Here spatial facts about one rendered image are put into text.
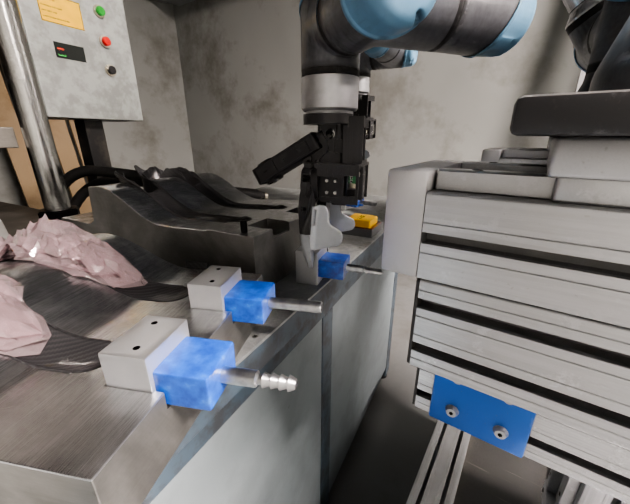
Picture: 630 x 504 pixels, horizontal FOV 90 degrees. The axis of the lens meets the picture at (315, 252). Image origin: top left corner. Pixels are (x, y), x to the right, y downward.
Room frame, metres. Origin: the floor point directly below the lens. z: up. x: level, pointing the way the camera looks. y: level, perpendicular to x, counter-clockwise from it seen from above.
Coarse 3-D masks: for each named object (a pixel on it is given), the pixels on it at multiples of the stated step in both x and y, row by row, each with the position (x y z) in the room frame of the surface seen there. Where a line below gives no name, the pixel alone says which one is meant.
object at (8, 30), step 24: (0, 0) 0.85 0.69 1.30; (0, 24) 0.84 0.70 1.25; (0, 48) 0.84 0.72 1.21; (24, 48) 0.86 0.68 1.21; (24, 72) 0.85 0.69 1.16; (24, 96) 0.84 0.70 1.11; (24, 120) 0.84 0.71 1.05; (48, 120) 0.88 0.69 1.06; (48, 144) 0.86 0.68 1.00; (48, 168) 0.85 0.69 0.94; (48, 192) 0.84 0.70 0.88; (48, 216) 0.82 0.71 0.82
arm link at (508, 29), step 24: (480, 0) 0.37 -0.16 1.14; (504, 0) 0.38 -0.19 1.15; (528, 0) 0.40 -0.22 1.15; (456, 24) 0.37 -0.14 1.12; (480, 24) 0.38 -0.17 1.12; (504, 24) 0.39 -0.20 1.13; (528, 24) 0.40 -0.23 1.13; (456, 48) 0.40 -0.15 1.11; (480, 48) 0.40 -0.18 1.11; (504, 48) 0.41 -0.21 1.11
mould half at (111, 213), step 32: (96, 192) 0.57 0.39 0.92; (128, 192) 0.57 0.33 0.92; (192, 192) 0.65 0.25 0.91; (224, 192) 0.71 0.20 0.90; (96, 224) 0.58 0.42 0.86; (128, 224) 0.54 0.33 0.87; (160, 224) 0.50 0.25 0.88; (192, 224) 0.49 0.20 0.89; (224, 224) 0.47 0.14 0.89; (160, 256) 0.50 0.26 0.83; (192, 256) 0.47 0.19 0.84; (224, 256) 0.43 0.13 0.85; (256, 256) 0.41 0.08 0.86; (288, 256) 0.49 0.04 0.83
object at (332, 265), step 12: (300, 252) 0.45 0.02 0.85; (324, 252) 0.48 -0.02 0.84; (300, 264) 0.45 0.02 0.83; (324, 264) 0.44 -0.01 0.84; (336, 264) 0.44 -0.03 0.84; (348, 264) 0.45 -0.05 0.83; (300, 276) 0.45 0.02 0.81; (312, 276) 0.45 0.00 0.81; (324, 276) 0.44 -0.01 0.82; (336, 276) 0.44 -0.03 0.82
